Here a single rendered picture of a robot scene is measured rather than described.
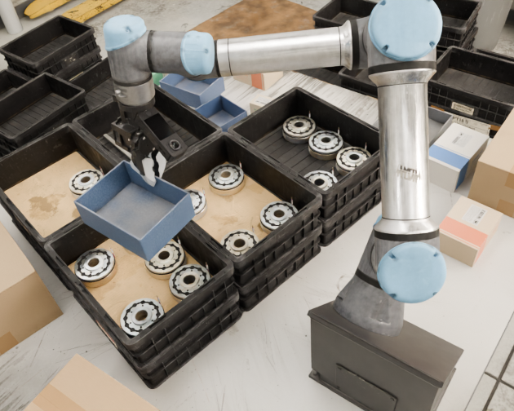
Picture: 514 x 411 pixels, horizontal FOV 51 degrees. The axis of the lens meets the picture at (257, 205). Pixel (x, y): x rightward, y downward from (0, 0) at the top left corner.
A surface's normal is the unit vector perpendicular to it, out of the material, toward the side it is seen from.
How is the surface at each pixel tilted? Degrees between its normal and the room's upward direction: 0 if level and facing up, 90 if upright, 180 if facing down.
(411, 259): 59
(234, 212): 0
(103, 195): 90
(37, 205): 0
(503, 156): 0
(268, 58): 72
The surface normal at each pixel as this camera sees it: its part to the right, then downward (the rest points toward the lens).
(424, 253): -0.07, 0.27
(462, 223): -0.08, -0.68
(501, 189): -0.60, 0.61
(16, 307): 0.65, 0.52
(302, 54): -0.05, 0.48
